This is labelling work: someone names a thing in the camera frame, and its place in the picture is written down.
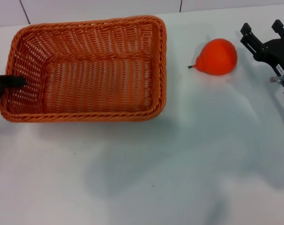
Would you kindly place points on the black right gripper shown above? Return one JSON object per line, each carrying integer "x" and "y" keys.
{"x": 278, "y": 52}

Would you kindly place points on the orange woven wicker basket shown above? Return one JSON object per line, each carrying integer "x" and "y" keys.
{"x": 97, "y": 77}

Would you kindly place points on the orange toy pear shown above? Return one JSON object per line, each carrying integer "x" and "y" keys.
{"x": 218, "y": 58}

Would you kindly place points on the clear acrylic camera bracket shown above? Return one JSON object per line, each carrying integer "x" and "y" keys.
{"x": 278, "y": 79}

